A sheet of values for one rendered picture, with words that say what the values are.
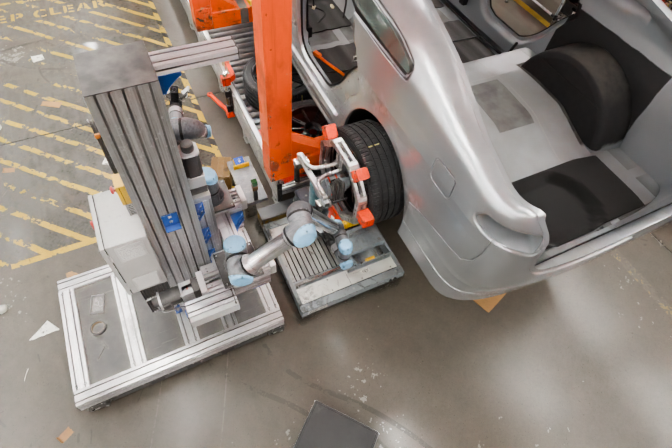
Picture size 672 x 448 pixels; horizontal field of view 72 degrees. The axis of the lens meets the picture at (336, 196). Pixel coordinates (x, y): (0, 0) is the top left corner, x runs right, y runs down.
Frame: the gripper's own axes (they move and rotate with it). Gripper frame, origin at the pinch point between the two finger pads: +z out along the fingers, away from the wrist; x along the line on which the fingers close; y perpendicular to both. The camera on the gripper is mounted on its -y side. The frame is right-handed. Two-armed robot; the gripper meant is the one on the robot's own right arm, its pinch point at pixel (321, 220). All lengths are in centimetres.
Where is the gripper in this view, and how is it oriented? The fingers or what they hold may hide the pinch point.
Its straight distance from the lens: 275.0
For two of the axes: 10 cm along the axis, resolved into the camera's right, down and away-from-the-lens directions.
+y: 0.8, -6.0, -7.9
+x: -9.0, 3.0, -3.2
